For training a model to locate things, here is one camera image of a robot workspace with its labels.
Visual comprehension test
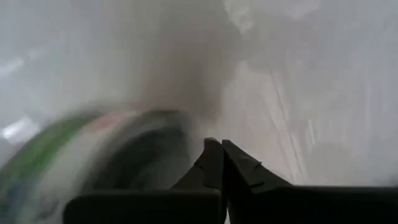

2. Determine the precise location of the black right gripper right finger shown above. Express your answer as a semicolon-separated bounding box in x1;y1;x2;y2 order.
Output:
221;139;398;224

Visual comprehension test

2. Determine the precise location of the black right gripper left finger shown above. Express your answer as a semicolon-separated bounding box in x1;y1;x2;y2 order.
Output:
63;136;224;224

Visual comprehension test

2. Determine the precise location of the green label can silver lid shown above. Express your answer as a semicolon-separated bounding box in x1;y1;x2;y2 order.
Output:
0;107;192;224

